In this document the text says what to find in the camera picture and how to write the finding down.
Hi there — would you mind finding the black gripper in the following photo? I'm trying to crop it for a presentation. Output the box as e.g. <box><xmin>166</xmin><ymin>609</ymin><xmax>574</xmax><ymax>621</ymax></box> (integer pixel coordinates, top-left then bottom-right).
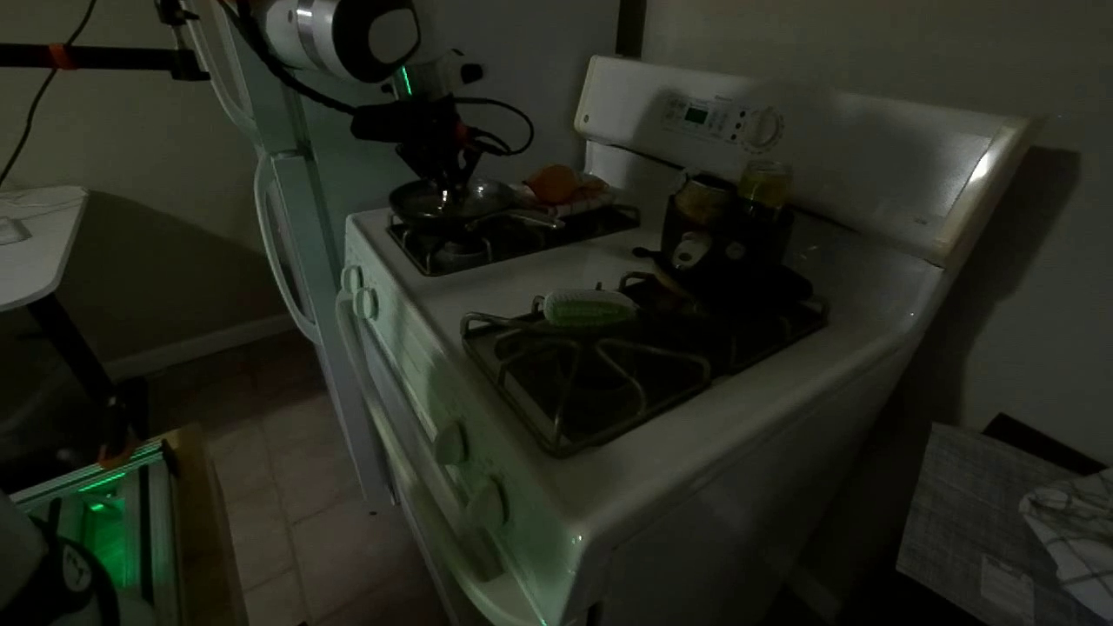
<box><xmin>381</xmin><ymin>94</ymin><xmax>496</xmax><ymax>198</ymax></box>

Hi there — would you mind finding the round glass pan lid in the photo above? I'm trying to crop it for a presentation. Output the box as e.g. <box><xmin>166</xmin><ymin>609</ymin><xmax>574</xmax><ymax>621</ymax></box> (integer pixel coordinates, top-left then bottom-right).
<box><xmin>395</xmin><ymin>176</ymin><xmax>496</xmax><ymax>224</ymax></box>

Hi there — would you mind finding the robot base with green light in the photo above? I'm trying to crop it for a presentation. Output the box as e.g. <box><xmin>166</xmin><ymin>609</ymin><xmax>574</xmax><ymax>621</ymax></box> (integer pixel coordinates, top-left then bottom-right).
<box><xmin>0</xmin><ymin>425</ymin><xmax>217</xmax><ymax>626</ymax></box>

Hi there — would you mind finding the dark frying pan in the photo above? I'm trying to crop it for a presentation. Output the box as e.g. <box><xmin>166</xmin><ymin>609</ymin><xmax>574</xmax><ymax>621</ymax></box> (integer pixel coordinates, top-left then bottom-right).
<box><xmin>385</xmin><ymin>174</ymin><xmax>540</xmax><ymax>234</ymax></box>

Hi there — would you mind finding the black burner grate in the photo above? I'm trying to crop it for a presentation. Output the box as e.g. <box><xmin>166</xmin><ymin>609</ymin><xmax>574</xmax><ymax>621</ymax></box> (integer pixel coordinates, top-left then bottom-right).
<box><xmin>385</xmin><ymin>202</ymin><xmax>643</xmax><ymax>279</ymax></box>
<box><xmin>459</xmin><ymin>267</ymin><xmax>834</xmax><ymax>458</ymax></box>

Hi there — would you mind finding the orange food bag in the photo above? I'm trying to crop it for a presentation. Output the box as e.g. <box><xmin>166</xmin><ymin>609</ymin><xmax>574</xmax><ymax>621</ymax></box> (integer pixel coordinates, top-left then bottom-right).
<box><xmin>521</xmin><ymin>162</ymin><xmax>613</xmax><ymax>216</ymax></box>

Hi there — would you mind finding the white refrigerator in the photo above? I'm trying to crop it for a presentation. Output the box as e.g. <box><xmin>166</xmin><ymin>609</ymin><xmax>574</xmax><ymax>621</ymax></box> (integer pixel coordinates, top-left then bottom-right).
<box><xmin>219</xmin><ymin>0</ymin><xmax>395</xmax><ymax>506</ymax></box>

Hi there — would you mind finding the stove control panel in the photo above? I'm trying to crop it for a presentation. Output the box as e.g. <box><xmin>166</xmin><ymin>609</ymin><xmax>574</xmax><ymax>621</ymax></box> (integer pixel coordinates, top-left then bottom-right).
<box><xmin>659</xmin><ymin>91</ymin><xmax>791</xmax><ymax>151</ymax></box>

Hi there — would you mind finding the black pot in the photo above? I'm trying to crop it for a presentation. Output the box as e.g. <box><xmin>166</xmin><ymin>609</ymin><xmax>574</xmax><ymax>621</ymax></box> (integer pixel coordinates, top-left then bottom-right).
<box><xmin>659</xmin><ymin>169</ymin><xmax>806</xmax><ymax>299</ymax></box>

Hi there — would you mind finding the yellow bottle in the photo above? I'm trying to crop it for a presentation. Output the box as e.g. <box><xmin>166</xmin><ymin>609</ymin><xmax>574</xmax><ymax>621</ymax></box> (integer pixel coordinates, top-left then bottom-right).
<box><xmin>740</xmin><ymin>161</ymin><xmax>799</xmax><ymax>224</ymax></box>

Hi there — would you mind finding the white gas stove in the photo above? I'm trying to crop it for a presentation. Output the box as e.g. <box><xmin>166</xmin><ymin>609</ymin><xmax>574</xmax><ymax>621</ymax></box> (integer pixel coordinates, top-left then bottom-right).
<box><xmin>334</xmin><ymin>53</ymin><xmax>1036</xmax><ymax>626</ymax></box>

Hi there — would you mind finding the white table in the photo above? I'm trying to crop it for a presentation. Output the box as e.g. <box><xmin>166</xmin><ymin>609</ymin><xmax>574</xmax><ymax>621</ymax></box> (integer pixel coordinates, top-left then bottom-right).
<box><xmin>0</xmin><ymin>181</ymin><xmax>296</xmax><ymax>490</ymax></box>

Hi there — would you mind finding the grey cardboard box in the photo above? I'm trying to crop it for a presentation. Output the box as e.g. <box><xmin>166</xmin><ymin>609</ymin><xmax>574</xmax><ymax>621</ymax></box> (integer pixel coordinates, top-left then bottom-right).
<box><xmin>893</xmin><ymin>421</ymin><xmax>1113</xmax><ymax>626</ymax></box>

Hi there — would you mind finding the white plaid towel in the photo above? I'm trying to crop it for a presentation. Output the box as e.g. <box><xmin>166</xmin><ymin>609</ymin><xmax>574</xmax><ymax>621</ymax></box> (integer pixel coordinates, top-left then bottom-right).
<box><xmin>1017</xmin><ymin>464</ymin><xmax>1113</xmax><ymax>621</ymax></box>

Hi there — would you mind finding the black camera stand bar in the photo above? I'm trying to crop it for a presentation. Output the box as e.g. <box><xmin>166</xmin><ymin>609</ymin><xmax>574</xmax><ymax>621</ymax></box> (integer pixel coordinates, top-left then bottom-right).
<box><xmin>0</xmin><ymin>38</ymin><xmax>217</xmax><ymax>88</ymax></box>

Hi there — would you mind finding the thin black cable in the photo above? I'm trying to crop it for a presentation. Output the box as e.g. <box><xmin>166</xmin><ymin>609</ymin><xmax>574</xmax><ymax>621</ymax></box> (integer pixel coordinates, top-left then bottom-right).
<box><xmin>0</xmin><ymin>0</ymin><xmax>101</xmax><ymax>188</ymax></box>

